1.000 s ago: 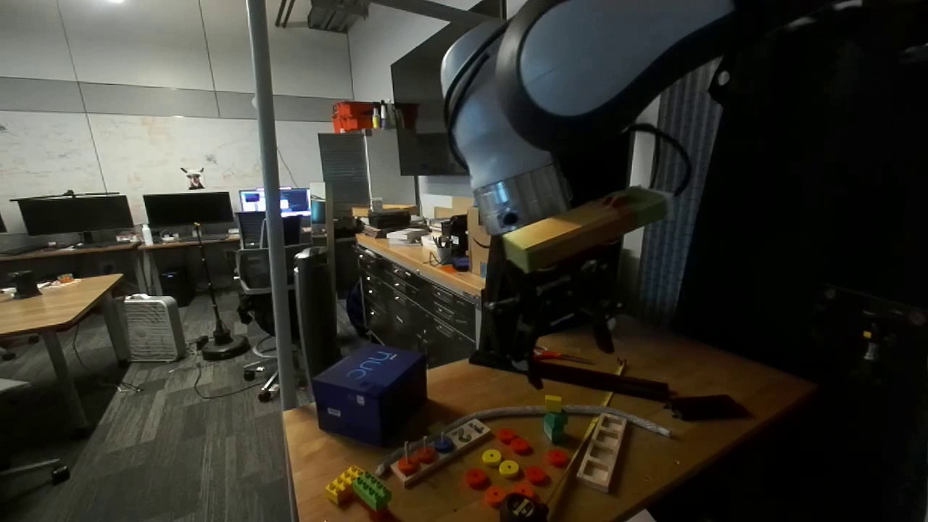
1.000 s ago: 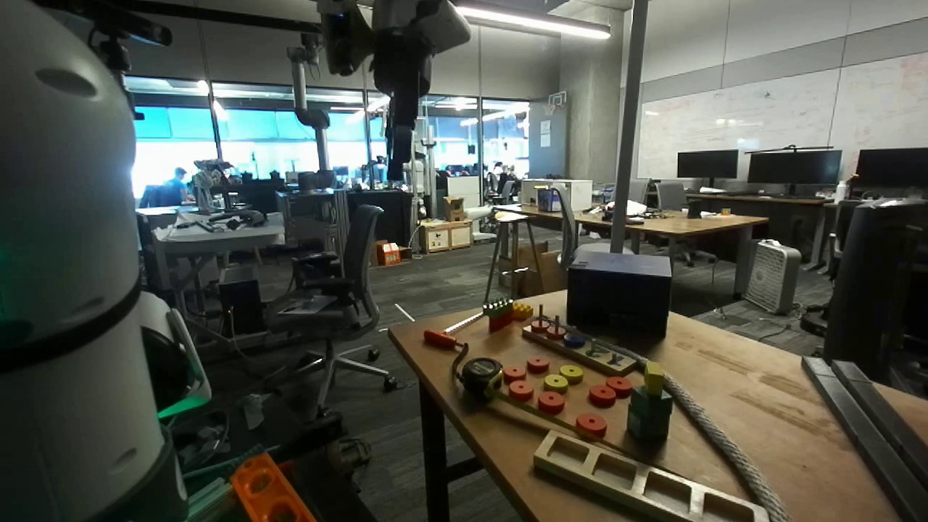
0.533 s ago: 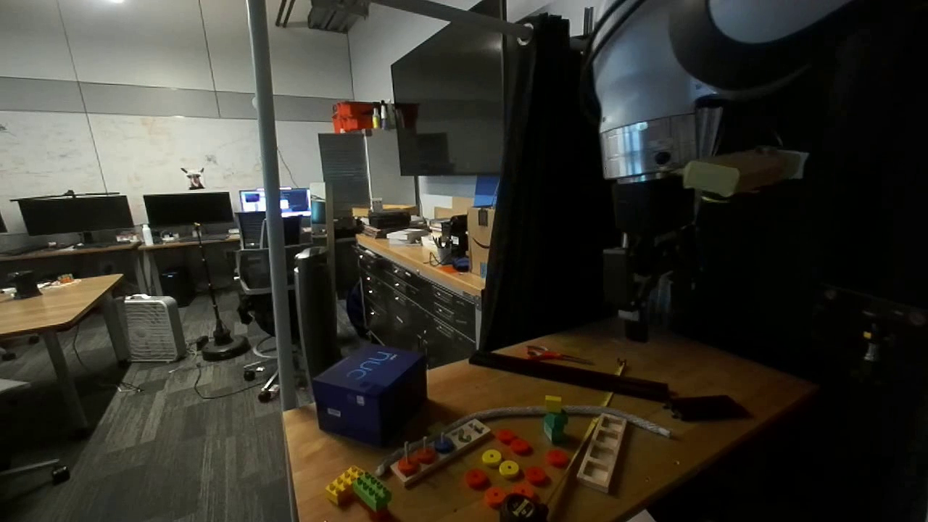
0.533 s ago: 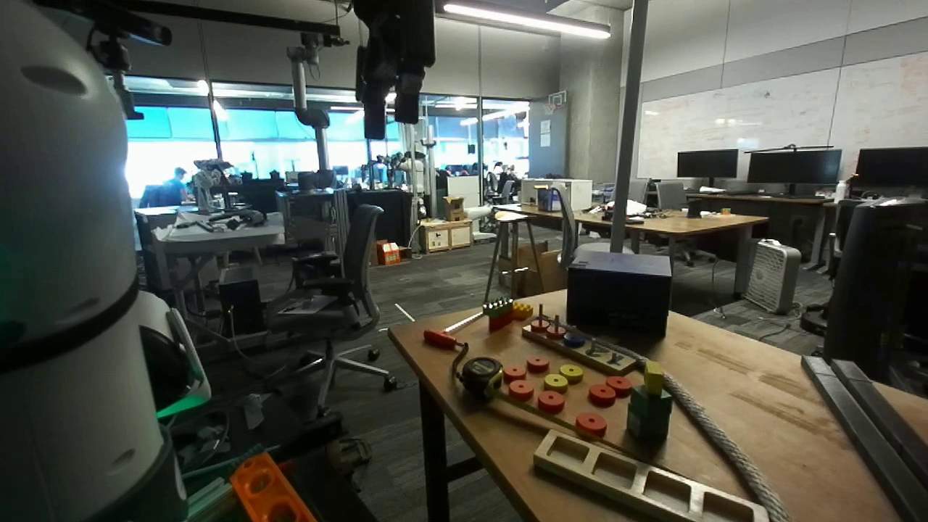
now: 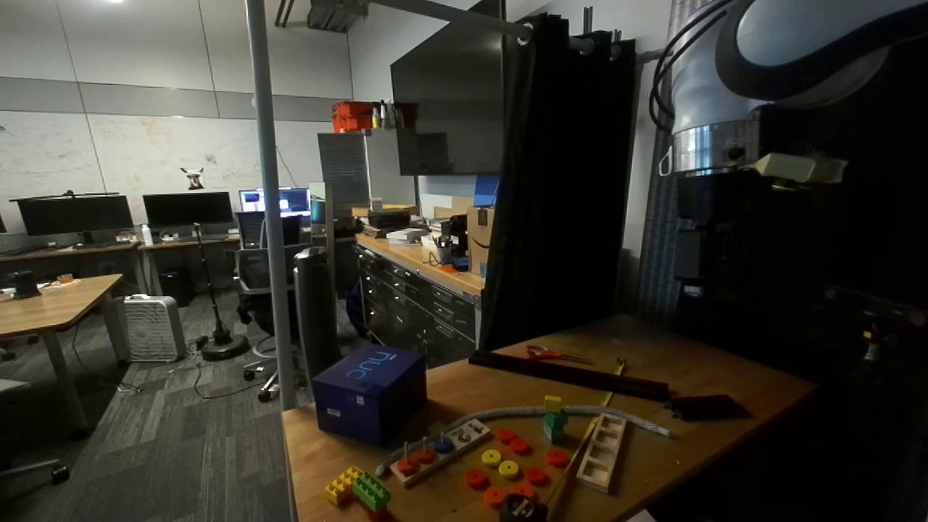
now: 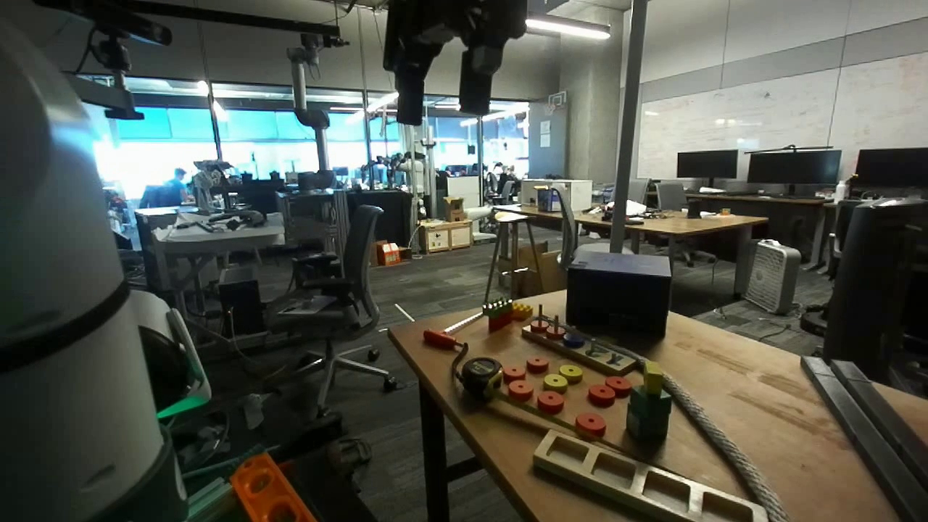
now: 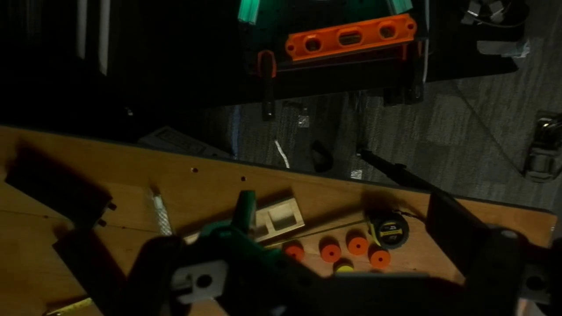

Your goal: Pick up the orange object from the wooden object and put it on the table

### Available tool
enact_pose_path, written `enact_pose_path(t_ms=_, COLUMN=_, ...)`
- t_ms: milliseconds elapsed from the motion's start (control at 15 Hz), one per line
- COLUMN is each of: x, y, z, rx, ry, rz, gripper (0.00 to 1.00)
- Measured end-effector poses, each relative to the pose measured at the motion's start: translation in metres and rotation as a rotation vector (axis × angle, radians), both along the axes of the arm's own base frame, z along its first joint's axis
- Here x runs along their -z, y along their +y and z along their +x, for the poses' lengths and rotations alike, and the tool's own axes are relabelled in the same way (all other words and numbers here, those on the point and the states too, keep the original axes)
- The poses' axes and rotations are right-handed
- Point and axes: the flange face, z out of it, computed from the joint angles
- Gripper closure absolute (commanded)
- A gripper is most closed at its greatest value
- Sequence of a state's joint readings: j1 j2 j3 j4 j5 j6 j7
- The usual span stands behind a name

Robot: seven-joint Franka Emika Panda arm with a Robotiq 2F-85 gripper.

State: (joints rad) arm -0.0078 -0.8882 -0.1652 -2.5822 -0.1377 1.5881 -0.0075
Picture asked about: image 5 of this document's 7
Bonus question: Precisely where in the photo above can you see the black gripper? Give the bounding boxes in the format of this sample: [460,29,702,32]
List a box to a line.
[673,171,834,242]

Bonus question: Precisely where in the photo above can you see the large black wall screen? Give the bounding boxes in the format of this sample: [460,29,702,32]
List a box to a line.
[389,13,509,181]

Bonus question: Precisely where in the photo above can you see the flat black strip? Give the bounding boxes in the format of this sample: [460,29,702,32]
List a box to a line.
[670,393,753,425]

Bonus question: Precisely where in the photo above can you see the thin wooden stick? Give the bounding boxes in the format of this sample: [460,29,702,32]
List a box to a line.
[543,359,630,522]

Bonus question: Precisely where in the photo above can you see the workbench with black drawers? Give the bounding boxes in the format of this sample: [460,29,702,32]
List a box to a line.
[353,229,486,368]

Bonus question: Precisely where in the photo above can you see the long black bar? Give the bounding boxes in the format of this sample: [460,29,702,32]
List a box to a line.
[470,349,675,407]

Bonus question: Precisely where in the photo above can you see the blue cardboard box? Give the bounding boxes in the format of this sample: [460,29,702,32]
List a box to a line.
[311,343,428,449]

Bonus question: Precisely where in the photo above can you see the black office chair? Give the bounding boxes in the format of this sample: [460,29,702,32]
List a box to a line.
[232,214,303,407]

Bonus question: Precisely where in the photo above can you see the lit blue screen monitor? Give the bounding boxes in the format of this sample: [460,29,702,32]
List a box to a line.
[235,187,267,219]
[279,187,315,219]

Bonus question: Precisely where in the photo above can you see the dark grey tall chair back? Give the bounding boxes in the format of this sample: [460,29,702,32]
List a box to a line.
[293,248,343,390]

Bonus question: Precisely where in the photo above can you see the grey tall cabinet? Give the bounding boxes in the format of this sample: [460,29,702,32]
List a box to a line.
[315,127,419,226]

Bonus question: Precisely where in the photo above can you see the wooden office desk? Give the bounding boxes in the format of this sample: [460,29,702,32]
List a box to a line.
[0,274,131,435]

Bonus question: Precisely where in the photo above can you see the brown cardboard box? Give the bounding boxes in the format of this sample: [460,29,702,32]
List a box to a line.
[464,203,499,278]

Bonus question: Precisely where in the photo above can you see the white wooden slotted tray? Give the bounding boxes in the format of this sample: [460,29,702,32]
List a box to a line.
[573,412,630,497]

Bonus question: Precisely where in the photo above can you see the yellow and green toy bricks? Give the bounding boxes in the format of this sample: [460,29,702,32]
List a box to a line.
[322,464,393,513]

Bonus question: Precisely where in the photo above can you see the black curtain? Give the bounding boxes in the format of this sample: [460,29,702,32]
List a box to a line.
[479,13,641,356]

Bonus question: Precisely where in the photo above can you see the silver hard case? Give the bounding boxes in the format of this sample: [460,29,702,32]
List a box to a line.
[121,290,189,368]

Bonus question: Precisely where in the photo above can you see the orange storage box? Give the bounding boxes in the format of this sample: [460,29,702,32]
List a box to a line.
[331,100,376,136]

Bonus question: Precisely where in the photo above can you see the black computer monitor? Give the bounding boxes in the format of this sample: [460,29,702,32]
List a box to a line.
[140,188,237,235]
[11,191,137,242]

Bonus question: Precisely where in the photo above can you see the red scissors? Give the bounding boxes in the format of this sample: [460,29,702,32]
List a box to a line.
[524,343,593,368]

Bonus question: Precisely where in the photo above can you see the beige wrist camera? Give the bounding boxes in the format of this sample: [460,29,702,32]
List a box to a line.
[747,148,853,188]

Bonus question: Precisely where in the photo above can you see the grey metal pole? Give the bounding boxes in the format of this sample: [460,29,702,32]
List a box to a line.
[243,0,298,410]

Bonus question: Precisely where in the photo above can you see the wooden peg board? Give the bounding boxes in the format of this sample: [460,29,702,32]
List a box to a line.
[389,414,496,491]

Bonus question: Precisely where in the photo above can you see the long wall desk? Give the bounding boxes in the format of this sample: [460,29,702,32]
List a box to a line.
[0,232,243,297]

